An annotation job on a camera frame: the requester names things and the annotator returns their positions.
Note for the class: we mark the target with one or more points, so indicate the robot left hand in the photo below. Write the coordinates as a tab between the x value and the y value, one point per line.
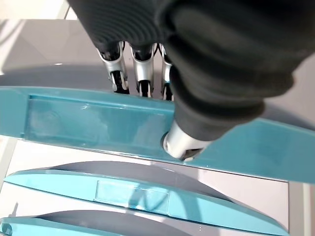
209	49

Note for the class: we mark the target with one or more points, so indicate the blue front drawer with medicines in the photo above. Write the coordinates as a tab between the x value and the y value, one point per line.
98	123

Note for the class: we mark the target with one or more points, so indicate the white medical cart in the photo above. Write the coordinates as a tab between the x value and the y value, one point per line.
246	184

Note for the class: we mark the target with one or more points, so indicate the blue front cart drawer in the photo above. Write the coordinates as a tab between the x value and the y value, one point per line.
73	186
49	226

